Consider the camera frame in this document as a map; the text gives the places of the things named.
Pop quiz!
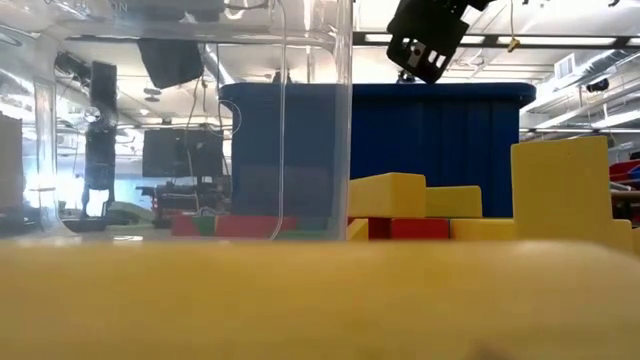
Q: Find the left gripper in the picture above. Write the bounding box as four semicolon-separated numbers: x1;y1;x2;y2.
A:
109;0;226;90

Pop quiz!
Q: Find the large blue plastic bin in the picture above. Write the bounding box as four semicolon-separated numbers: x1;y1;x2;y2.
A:
218;82;537;220

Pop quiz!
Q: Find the clear plastic block container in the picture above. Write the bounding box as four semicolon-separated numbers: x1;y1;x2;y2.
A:
0;0;354;241

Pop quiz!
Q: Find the black ceiling column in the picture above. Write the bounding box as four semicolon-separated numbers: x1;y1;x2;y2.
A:
82;60;119;221

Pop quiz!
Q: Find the red block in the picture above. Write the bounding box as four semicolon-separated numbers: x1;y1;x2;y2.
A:
170;214;196;237
368;217;450;241
215;214;299;239

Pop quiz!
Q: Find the green block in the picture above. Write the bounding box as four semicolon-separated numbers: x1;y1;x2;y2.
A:
294;217;336;240
192;214;219;237

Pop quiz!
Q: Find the red storage bin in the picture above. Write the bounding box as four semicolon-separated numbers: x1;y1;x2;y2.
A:
608;159;640;184

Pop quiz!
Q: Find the yellow cylinder block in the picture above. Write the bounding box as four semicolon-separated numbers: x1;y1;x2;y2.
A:
0;239;640;360

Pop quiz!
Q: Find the yellow hanging cord plug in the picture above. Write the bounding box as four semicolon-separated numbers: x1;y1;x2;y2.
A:
507;0;521;54

